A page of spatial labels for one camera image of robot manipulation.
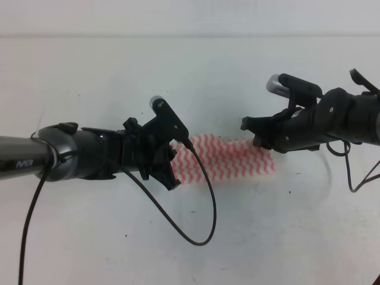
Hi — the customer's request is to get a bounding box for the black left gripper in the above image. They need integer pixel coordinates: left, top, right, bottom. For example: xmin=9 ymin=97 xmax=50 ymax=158
xmin=121 ymin=117 xmax=181 ymax=191

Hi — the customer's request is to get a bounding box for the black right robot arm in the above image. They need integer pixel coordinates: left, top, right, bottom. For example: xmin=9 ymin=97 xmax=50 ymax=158
xmin=240 ymin=69 xmax=379 ymax=153

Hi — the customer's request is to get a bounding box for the pink white striped towel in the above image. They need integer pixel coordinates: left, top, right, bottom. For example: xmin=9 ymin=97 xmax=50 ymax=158
xmin=170 ymin=134 xmax=276 ymax=184

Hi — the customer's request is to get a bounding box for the black camera cable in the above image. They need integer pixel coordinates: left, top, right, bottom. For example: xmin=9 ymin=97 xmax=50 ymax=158
xmin=326 ymin=139 xmax=380 ymax=194
xmin=18 ymin=139 xmax=217 ymax=285

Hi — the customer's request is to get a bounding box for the black left camera cable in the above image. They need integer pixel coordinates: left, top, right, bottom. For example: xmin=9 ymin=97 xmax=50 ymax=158
xmin=18 ymin=139 xmax=217 ymax=285

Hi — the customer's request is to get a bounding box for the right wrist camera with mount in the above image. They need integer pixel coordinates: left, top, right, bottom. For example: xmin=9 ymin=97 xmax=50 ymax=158
xmin=266 ymin=73 xmax=323 ymax=112

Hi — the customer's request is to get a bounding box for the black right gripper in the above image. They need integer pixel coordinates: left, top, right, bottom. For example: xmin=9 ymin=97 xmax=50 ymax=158
xmin=240 ymin=108 xmax=321 ymax=153

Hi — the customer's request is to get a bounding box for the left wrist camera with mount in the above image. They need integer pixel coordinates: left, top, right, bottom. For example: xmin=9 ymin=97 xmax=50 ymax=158
xmin=150 ymin=96 xmax=189 ymax=144

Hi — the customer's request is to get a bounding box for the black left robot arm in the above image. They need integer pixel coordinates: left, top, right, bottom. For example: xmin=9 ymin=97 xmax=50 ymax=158
xmin=1 ymin=118 xmax=181 ymax=191

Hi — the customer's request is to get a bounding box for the black right camera cable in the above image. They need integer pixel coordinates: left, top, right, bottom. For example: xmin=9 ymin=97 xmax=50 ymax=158
xmin=326 ymin=139 xmax=380 ymax=194

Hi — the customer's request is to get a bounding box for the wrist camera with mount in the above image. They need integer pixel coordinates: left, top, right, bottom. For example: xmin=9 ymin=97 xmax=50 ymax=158
xmin=266 ymin=73 xmax=323 ymax=112
xmin=150 ymin=96 xmax=189 ymax=144

